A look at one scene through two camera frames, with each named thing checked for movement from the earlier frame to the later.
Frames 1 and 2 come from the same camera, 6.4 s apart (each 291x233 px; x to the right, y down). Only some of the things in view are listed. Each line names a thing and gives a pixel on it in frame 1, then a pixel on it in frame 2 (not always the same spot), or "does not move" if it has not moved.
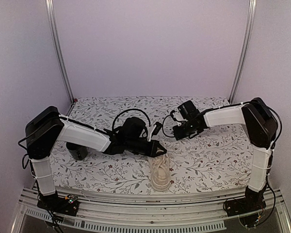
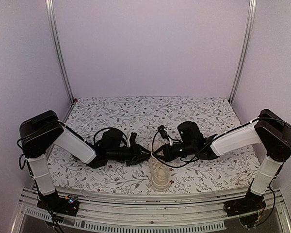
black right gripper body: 187,131 to 188,150
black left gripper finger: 154,150 to 138,160
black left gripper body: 133,145 to 122,156
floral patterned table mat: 217,158 does not move
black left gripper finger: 156,143 to 139,150
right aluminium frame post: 250,24 does not move
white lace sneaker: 160,167 does not move
